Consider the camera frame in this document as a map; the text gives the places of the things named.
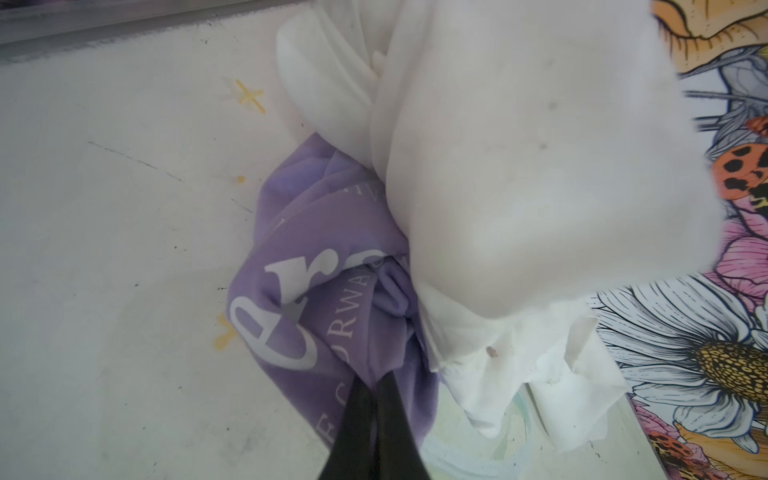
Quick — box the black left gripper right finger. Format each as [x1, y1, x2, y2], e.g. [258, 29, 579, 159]
[374, 372, 430, 480]

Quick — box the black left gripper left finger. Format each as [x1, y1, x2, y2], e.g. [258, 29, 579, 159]
[319, 378, 375, 480]

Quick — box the purple printed cloth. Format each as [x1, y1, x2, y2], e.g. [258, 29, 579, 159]
[227, 135, 438, 444]

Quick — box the white cloth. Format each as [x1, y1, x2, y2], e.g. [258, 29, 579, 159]
[276, 1, 722, 451]

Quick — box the aluminium table edge rail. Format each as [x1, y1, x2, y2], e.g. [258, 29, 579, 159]
[1, 0, 290, 64]

